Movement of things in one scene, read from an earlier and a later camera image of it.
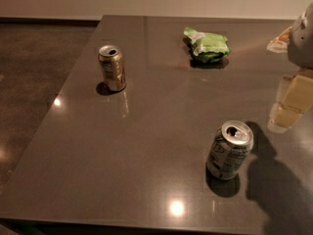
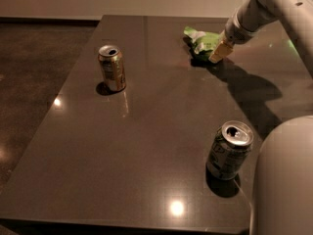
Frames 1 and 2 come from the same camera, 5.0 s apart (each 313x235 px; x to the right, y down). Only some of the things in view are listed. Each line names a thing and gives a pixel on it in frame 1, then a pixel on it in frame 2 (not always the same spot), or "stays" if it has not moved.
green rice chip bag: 205,47 stays
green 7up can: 230,149 stays
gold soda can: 111,58 stays
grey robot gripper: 301,44 to 232,33
